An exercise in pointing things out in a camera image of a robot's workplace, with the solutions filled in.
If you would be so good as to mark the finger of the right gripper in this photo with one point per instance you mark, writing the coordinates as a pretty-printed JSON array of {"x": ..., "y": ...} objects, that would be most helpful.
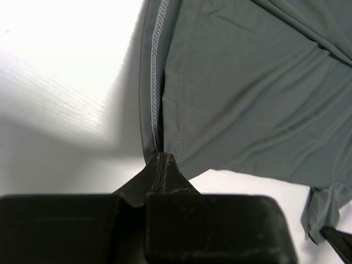
[{"x": 340, "y": 242}]

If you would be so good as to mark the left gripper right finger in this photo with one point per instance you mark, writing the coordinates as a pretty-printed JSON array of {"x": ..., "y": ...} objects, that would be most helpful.
[{"x": 185, "y": 226}]

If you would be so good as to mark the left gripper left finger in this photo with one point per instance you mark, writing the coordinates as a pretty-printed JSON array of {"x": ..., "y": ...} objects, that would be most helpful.
[{"x": 79, "y": 228}]

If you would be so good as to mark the grey t-shirt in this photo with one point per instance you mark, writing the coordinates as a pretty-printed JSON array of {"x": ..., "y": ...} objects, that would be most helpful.
[{"x": 255, "y": 87}]

